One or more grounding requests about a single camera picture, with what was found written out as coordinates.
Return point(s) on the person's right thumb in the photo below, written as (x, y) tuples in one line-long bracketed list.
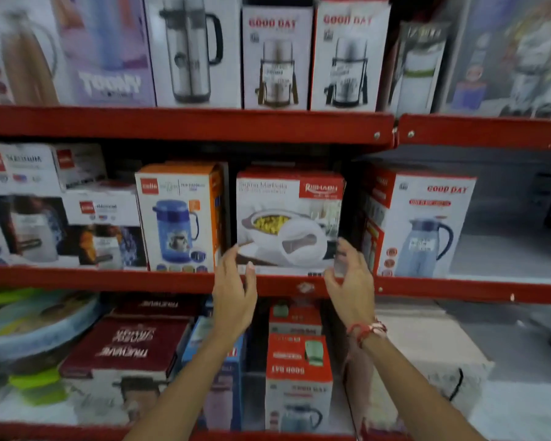
[(333, 282)]

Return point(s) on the orange white box blue jug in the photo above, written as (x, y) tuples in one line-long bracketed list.
[(179, 215)]

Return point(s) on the white box black-frame steel carrier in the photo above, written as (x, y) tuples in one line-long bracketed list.
[(349, 59)]

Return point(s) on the white box gold flask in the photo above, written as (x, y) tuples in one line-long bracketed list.
[(18, 55)]

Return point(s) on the person's left forearm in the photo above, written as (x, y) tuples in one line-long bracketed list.
[(197, 385)]

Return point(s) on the lavender bottle box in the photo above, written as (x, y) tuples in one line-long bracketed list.
[(105, 50)]

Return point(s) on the person's right hand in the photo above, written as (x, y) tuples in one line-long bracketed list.
[(356, 298)]

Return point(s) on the white red box blue jug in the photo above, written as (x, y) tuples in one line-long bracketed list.
[(418, 225)]

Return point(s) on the red white small jug box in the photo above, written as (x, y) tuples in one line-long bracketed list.
[(296, 319), (298, 385)]

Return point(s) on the dark box white green flask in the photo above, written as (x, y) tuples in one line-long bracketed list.
[(418, 68)]

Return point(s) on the large white kettle box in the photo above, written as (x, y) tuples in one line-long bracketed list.
[(20, 206)]

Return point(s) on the white kettle box flame print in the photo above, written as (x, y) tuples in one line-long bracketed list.
[(105, 225)]

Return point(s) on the white casserole box red label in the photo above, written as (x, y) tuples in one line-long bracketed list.
[(284, 211)]

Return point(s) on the white box brown-frame steel carrier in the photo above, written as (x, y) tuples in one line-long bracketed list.
[(277, 59)]

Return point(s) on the maroon cookware box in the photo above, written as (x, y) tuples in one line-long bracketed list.
[(124, 358), (160, 305)]

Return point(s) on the blue bottle box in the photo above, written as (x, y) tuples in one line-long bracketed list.
[(225, 394)]

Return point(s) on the person's right forearm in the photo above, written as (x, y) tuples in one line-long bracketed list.
[(408, 390)]

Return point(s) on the small white box red label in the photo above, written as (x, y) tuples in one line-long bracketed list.
[(80, 163)]

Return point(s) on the person's left hand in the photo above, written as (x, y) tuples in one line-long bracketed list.
[(232, 303)]

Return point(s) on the red metal shelf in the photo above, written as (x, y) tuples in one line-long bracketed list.
[(482, 131), (50, 431), (119, 279), (188, 124)]

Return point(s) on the white wrapped carton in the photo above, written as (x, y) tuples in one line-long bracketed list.
[(436, 353)]

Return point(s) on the clear round plastic container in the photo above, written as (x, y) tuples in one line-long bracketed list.
[(36, 326)]

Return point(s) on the white box steel jug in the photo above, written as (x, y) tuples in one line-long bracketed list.
[(193, 50)]

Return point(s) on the person's left thumb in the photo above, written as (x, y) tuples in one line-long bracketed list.
[(251, 279)]

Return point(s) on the large blender box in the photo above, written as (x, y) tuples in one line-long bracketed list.
[(509, 55)]

